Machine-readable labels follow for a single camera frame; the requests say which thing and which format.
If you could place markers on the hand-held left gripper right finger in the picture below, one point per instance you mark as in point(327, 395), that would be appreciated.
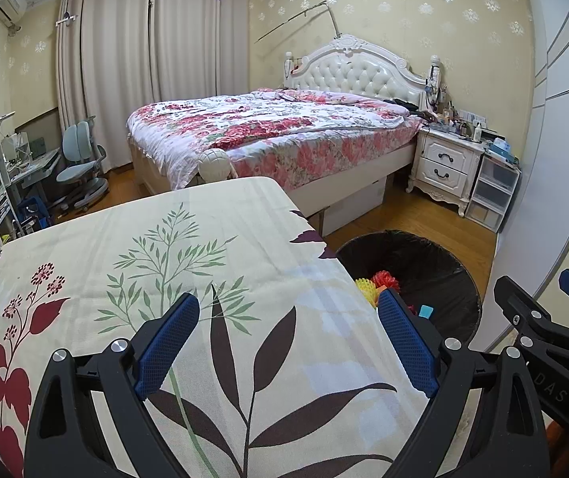
point(408, 343)

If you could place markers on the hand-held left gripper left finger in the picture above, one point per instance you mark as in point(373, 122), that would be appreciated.
point(165, 348)

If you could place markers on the teal plastic case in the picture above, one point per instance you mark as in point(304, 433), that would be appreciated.
point(426, 311)

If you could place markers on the red foam fruit net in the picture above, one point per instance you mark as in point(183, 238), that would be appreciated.
point(386, 280)

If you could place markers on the yellow foam fruit net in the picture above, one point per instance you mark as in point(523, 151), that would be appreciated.
point(366, 289)

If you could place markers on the bin with black bag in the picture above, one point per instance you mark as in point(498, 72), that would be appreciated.
point(413, 259)

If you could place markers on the person's right forearm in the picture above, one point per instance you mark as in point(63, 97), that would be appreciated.
point(558, 448)

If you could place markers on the clear plastic drawer unit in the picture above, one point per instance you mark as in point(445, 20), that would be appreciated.
point(493, 194)

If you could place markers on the floral leaf tablecloth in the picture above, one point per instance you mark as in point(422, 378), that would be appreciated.
point(115, 229)

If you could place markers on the white under-bed box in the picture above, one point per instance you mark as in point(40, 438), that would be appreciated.
point(359, 204)

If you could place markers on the grey wardrobe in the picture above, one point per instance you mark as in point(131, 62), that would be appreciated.
point(558, 134)

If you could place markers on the stack of blue boxes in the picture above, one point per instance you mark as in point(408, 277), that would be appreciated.
point(501, 152)

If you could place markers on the white nightstand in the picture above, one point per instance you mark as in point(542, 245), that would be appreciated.
point(443, 164)

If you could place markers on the blue plastic crate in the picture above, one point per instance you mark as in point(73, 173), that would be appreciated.
point(33, 214)

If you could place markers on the white volleyball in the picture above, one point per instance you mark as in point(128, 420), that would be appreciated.
point(214, 164)

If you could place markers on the clutter of small bottles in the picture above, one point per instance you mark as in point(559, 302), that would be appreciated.
point(456, 122)

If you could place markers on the grey blue desk chair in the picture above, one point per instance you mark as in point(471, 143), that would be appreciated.
point(78, 169)

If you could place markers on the grey study desk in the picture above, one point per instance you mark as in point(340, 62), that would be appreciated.
point(33, 164)

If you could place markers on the pink floral quilt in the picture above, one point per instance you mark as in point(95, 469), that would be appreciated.
point(264, 129)

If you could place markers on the white tufted bed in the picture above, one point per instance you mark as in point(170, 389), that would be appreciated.
point(359, 67)

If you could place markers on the beige curtain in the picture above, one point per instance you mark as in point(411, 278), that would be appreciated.
point(110, 59)
point(199, 35)

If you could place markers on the thin metal pole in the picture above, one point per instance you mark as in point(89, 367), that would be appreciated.
point(299, 16)

